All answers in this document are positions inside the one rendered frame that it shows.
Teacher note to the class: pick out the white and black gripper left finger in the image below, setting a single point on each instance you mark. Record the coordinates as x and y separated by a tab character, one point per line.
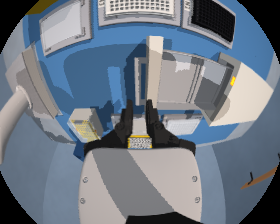
118	135

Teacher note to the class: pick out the yellow open-top bin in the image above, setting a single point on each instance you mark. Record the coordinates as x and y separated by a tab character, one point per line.
40	6

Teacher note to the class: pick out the blue bench mat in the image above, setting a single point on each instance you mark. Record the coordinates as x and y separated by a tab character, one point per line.
99	72

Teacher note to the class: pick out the blue open-top box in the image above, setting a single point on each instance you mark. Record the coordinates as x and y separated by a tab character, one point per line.
78	151

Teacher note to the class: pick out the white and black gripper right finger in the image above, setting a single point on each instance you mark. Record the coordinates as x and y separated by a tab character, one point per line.
160	136

